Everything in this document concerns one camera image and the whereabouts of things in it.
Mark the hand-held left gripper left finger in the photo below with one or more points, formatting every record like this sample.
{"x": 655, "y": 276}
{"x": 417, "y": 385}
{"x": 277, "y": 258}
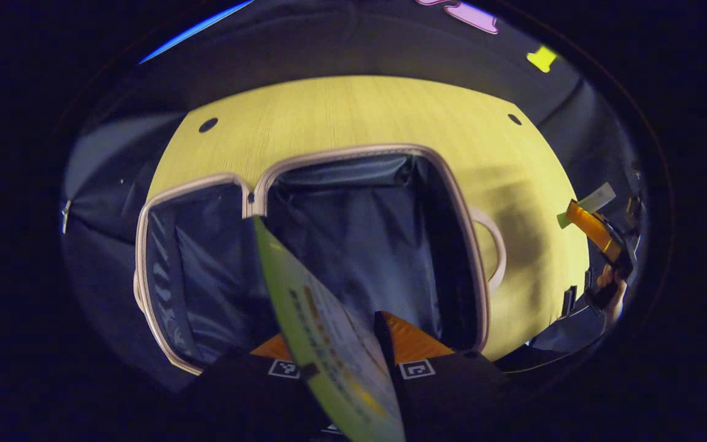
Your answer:
{"x": 249, "y": 393}

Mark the black backdrop cloth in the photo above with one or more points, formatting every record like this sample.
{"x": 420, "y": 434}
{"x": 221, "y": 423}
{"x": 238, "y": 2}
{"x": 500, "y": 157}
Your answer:
{"x": 341, "y": 49}

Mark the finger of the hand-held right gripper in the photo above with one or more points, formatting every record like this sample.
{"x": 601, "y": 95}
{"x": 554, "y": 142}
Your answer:
{"x": 593, "y": 230}

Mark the small white clip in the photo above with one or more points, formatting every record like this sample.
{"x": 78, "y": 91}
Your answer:
{"x": 65, "y": 216}

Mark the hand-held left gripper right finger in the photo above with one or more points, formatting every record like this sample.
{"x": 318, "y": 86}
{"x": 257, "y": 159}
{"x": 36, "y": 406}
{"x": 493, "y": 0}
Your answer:
{"x": 384, "y": 337}

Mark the pink suitcase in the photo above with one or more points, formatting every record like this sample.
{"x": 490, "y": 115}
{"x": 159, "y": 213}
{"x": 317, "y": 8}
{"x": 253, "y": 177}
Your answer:
{"x": 359, "y": 233}

